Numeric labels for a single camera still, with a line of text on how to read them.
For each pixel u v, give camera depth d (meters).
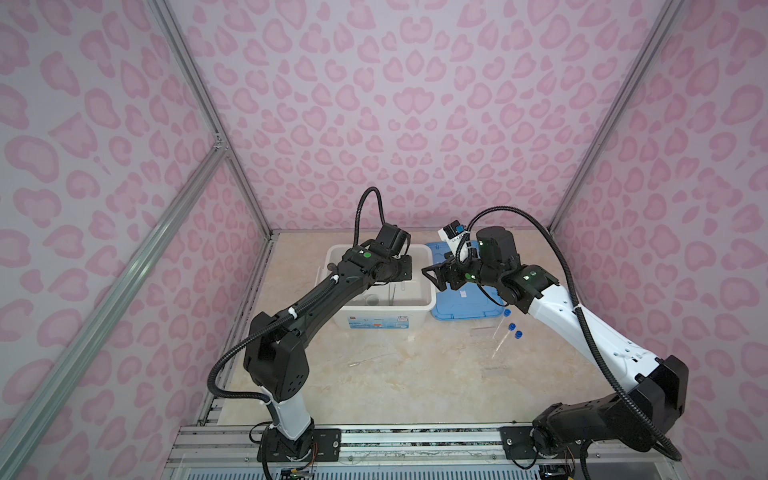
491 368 0.84
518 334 0.76
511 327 0.77
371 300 0.97
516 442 0.73
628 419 0.38
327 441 0.74
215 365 0.40
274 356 0.45
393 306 0.99
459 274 0.66
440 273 0.66
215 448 0.75
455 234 0.64
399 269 0.74
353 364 0.86
